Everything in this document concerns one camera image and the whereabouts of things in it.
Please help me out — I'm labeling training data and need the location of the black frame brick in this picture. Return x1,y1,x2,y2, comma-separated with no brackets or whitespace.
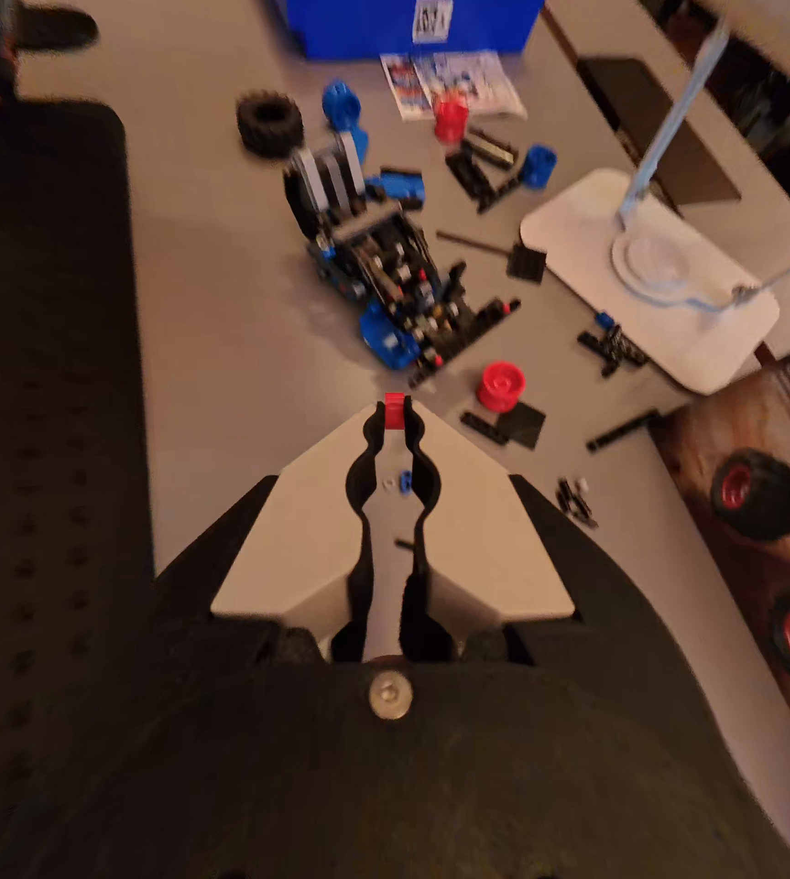
446,151,499,212

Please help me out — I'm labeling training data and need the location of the black rubber tyre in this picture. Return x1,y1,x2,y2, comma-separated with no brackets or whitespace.
235,91,304,157

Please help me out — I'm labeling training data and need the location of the toy set box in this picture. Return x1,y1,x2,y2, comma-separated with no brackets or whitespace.
649,336,790,791

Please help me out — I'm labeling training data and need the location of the black perforated panel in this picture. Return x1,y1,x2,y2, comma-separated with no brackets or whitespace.
0,99,155,879

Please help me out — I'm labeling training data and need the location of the white stand base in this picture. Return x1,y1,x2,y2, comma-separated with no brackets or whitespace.
520,169,780,396

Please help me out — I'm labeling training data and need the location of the dark flat panel piece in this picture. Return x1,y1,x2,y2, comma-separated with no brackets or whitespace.
498,402,547,450

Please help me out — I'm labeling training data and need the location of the black cylinder brick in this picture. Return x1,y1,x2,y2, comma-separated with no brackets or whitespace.
467,127,519,169

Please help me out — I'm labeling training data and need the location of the black bent beam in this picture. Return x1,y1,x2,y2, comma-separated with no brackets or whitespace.
577,330,650,368

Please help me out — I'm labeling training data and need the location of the thick black beam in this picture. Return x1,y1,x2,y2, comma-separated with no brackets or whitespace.
586,410,664,453

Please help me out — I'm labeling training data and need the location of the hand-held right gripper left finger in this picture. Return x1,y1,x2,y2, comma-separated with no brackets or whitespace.
211,402,387,662

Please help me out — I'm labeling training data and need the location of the black pin cluster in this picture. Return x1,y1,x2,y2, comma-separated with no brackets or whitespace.
556,478,599,528

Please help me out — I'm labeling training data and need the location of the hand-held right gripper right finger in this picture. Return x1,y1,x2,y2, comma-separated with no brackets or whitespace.
400,400,576,658

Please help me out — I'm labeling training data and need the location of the blue storage bin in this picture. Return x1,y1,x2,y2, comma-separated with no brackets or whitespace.
285,0,545,59

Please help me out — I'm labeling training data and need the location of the black square plate brick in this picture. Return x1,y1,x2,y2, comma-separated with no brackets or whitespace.
507,244,547,284

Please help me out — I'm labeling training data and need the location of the sticker sheet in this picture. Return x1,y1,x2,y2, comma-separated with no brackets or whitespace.
381,51,528,121

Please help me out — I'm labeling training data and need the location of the toy brick vehicle chassis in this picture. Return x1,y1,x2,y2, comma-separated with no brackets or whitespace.
283,130,523,387

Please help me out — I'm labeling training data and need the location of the blue wheel rim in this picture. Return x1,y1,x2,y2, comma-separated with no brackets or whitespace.
321,80,363,131
520,144,558,188

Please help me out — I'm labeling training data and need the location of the dark rectangular desk panel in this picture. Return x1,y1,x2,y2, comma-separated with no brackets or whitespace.
577,57,741,206

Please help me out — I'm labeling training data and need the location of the red wheel rim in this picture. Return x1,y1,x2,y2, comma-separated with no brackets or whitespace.
434,96,470,144
476,362,526,413

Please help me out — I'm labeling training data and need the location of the long black axle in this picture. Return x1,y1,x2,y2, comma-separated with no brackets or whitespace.
436,230,516,256

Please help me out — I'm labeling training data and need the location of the grey desk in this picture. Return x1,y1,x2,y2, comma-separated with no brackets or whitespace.
17,0,790,879

